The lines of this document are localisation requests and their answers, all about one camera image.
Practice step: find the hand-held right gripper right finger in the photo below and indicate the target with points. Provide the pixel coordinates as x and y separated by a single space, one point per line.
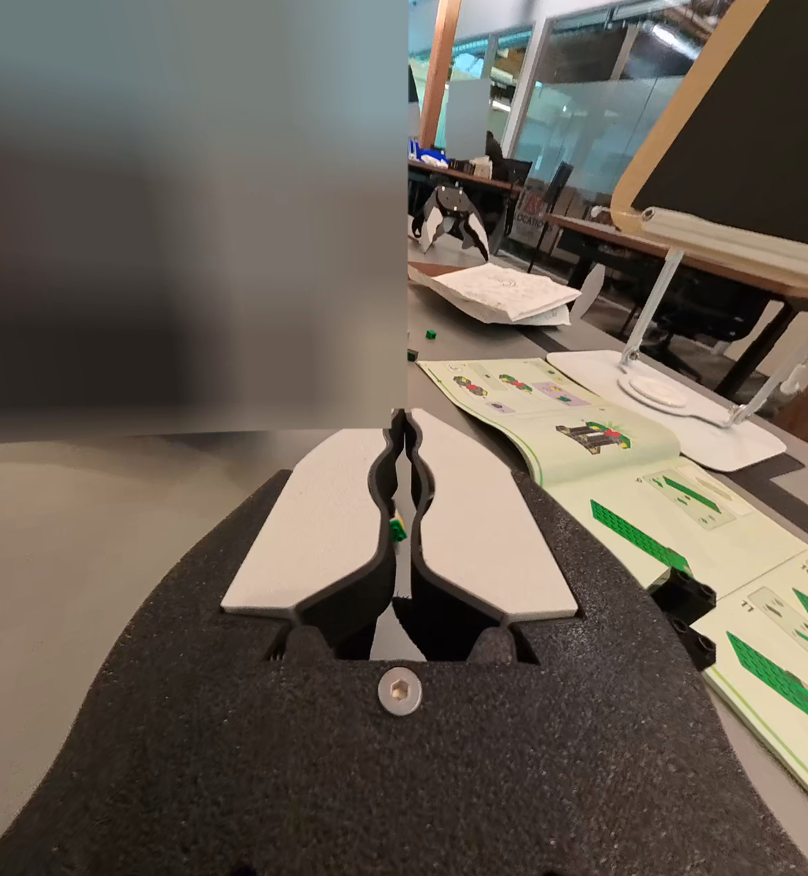
486 540

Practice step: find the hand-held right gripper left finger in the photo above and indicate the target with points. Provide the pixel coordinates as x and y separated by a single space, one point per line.
315 527

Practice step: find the small green brick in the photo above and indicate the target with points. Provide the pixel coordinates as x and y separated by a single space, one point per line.
397 530

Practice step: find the grey desk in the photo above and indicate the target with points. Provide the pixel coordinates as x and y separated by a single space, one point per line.
486 342

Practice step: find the brown background desk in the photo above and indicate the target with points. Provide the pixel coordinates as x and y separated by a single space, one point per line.
650 243

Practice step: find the open green instruction booklet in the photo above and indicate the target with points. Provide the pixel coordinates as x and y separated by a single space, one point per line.
602 472

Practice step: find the black brick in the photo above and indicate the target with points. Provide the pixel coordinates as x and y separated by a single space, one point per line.
697 643
685 592

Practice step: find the white screen stand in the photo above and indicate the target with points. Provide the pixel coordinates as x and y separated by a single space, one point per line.
657 390

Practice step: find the white printed paper bag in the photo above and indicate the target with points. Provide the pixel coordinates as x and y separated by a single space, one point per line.
500 287
548 317

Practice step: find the white rounded plate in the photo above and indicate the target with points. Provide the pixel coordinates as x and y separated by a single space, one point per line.
589 291

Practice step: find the black office chair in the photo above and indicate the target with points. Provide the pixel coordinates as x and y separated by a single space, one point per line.
719 308

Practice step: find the red and white sign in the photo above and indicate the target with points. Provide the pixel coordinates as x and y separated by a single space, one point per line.
528 209

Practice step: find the spare black gripper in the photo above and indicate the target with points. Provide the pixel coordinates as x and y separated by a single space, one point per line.
453 205

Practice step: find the wooden post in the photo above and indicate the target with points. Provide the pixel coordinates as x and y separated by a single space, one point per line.
439 68

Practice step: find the black screen with wooden frame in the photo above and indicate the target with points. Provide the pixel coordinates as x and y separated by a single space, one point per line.
753 109

